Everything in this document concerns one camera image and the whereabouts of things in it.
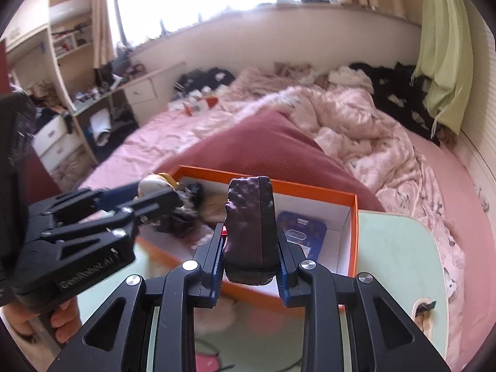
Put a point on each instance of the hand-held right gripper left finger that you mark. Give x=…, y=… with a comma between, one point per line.
x=217, y=283

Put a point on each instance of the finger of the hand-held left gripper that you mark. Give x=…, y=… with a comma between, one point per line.
x=116, y=198
x=159, y=205

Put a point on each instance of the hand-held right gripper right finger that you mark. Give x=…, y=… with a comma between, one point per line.
x=285, y=283

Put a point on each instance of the white yellow plush toy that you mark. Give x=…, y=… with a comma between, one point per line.
x=155, y=184

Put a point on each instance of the black cloth bundle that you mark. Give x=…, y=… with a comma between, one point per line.
x=182, y=219

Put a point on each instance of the orange cardboard box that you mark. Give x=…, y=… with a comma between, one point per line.
x=248, y=294

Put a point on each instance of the blue tin case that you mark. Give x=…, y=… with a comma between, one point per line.
x=302, y=232

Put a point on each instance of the green cartoon desktop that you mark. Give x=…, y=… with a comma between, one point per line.
x=387, y=259

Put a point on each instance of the person's left hand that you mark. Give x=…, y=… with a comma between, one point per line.
x=68, y=321

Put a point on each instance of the pink bed sheet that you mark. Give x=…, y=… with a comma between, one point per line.
x=155, y=139

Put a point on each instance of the white drawer cabinet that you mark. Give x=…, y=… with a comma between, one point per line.
x=50, y=135

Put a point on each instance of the white bedside drawer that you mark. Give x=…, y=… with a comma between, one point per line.
x=141, y=90

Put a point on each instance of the orange white packet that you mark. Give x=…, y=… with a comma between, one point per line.
x=211, y=102

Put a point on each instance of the maroon pillow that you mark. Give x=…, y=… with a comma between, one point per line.
x=271, y=147

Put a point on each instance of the black striped garment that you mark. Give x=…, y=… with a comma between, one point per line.
x=205, y=79

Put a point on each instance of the white cloth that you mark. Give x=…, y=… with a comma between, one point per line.
x=348, y=75

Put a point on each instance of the pile of black clothes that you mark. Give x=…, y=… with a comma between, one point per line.
x=391, y=85

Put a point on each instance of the light green hanging garment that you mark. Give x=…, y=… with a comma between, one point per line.
x=445, y=46

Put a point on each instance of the white wall shelf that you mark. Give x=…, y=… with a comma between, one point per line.
x=69, y=38

